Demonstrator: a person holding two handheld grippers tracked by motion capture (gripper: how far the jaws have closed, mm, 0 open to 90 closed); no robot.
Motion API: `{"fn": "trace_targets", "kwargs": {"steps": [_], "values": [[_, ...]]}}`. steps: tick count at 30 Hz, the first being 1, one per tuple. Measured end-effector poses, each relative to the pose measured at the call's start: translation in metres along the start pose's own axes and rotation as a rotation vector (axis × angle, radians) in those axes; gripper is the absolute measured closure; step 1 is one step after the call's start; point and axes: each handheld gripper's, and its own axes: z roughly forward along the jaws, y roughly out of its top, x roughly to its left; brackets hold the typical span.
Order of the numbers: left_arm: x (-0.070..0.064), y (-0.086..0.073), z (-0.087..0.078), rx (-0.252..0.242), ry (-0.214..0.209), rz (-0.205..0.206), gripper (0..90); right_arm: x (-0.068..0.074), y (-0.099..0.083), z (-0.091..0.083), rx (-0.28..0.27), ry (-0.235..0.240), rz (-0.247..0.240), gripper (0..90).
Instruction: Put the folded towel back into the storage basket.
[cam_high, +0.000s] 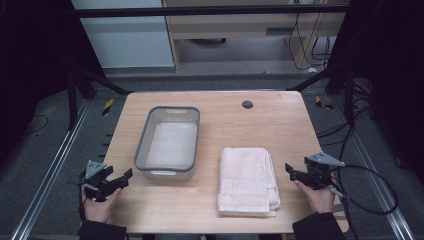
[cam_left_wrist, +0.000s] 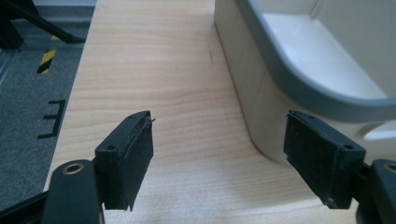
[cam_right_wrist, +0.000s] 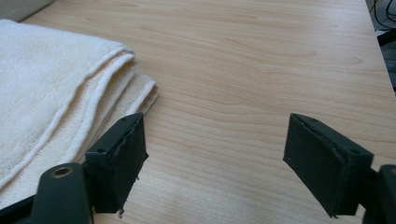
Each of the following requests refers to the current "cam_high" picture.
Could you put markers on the yellow black hazard tape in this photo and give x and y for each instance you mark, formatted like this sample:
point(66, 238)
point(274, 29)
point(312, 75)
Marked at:
point(321, 102)
point(107, 107)

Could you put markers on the folded pale pink towel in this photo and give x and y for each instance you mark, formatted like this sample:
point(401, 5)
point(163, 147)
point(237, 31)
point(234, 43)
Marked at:
point(245, 180)

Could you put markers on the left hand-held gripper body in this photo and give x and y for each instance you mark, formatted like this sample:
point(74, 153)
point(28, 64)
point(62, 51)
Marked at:
point(96, 186)

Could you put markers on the person's left hand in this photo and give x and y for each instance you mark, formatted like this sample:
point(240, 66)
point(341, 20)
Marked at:
point(98, 208)

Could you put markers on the dark curtain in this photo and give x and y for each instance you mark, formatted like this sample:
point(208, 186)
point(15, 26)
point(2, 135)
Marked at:
point(390, 66)
point(36, 66)

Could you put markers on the person's right hand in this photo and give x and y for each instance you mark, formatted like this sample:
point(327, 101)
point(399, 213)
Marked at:
point(318, 199)

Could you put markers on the round grey table grommet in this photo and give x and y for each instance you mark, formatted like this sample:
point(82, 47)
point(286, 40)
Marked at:
point(247, 104)

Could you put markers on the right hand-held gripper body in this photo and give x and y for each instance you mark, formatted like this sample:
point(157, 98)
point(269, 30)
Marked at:
point(318, 173)

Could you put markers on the black horizontal frame bar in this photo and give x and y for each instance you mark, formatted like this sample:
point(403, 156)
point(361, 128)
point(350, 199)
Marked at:
point(200, 11)

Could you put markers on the grey-rimmed white plastic basin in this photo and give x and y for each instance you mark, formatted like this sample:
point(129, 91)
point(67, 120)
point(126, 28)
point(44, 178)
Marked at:
point(173, 145)

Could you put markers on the white cabinet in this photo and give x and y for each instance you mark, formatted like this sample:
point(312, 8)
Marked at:
point(126, 43)

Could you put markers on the aluminium floor rail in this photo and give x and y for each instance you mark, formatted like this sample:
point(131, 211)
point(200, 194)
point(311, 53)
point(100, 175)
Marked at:
point(50, 170)
point(376, 186)

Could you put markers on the black metal stand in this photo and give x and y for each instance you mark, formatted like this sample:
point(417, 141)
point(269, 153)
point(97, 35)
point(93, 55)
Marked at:
point(348, 96)
point(72, 100)

